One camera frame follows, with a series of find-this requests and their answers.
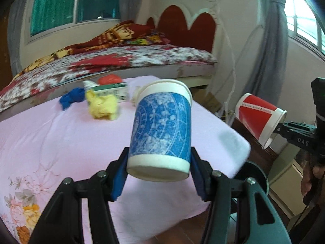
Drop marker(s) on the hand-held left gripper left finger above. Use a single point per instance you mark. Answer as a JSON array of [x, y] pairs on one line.
[[118, 183]]

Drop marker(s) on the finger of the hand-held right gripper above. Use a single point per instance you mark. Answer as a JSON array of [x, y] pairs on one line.
[[287, 132], [302, 127]]

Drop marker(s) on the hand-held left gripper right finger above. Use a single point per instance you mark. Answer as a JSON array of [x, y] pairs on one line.
[[199, 180]]

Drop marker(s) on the red paper cup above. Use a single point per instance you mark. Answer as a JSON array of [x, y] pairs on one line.
[[256, 117]]

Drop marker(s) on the black plastic trash bin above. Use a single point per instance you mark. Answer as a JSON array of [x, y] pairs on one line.
[[254, 178]]

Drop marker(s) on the blue patterned paper cup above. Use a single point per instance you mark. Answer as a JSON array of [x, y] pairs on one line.
[[160, 127]]

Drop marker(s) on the blue cloth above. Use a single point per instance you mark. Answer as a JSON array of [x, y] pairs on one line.
[[72, 98]]

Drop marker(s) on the red plastic bag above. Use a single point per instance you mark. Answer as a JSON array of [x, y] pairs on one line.
[[109, 79]]

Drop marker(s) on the person's right hand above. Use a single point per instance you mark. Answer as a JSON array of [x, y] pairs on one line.
[[308, 179]]

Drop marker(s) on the cream cabinet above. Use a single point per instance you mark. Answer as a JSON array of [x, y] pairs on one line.
[[287, 183]]

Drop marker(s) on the cardboard box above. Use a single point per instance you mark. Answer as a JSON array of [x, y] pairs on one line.
[[208, 101]]

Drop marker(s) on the grey curtain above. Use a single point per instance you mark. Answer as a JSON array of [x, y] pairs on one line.
[[129, 0], [19, 30], [273, 43]]

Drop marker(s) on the green and white box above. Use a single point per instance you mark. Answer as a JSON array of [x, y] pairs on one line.
[[114, 91]]

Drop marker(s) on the white crumpled tissue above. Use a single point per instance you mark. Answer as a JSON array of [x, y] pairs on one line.
[[90, 84]]

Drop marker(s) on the bright side window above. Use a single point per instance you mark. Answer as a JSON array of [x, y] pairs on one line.
[[307, 22]]

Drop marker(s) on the floral mattress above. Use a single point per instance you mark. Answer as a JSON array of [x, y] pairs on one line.
[[157, 56]]

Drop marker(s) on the red printed blanket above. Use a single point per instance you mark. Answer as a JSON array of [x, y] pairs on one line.
[[111, 36]]

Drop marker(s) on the red heart-shaped headboard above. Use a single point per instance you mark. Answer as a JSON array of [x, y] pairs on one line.
[[185, 25]]

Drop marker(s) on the colourful pillow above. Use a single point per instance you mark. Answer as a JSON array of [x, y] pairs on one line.
[[152, 38]]

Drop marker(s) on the large green-tinted window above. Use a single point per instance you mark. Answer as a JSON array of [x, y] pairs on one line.
[[66, 5]]

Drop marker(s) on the white bed frame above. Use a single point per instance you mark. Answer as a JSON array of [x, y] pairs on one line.
[[198, 77]]

